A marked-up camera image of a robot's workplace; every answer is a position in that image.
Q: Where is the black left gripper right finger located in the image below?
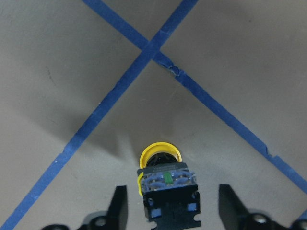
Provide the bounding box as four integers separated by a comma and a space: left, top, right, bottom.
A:
218, 184, 252, 230

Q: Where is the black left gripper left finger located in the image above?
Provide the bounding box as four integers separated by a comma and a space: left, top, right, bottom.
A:
106, 185, 127, 230

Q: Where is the yellow push button switch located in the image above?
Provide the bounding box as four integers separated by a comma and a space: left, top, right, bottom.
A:
137, 142, 201, 230

